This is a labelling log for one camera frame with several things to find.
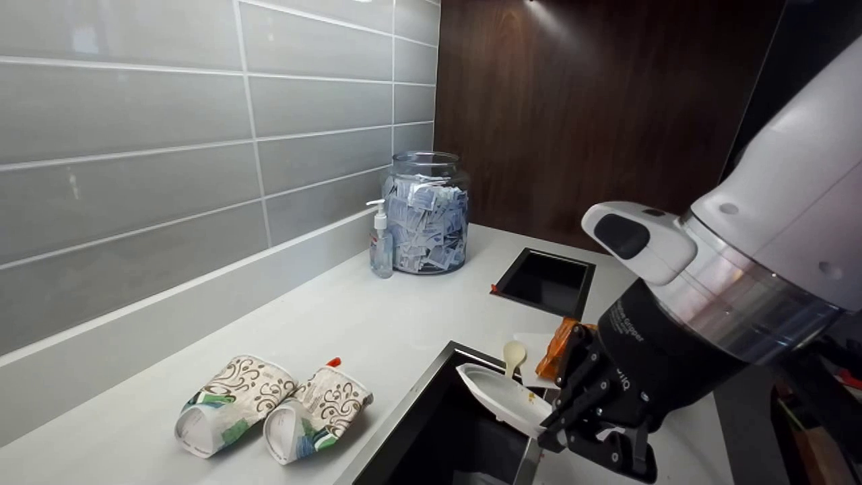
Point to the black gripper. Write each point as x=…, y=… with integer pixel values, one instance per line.
x=670, y=354

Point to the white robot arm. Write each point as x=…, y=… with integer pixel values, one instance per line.
x=782, y=232

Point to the large steel-framed counter bin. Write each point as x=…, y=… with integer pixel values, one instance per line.
x=431, y=440

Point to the orange chips bag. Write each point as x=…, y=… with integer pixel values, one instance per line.
x=557, y=351

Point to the white plastic spoon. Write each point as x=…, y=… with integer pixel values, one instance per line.
x=512, y=354

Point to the small red food piece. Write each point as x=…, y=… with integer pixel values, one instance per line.
x=495, y=289
x=334, y=362

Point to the wooden condiment organizer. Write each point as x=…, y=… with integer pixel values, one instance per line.
x=810, y=448

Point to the glass jar with packets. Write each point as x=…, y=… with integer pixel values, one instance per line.
x=426, y=219

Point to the right snack bag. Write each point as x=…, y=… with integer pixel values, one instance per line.
x=325, y=409

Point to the clear sanitizer pump bottle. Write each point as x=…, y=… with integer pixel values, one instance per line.
x=380, y=246

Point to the patterned paper cup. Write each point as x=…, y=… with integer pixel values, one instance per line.
x=239, y=401

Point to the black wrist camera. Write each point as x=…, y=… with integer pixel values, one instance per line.
x=579, y=354

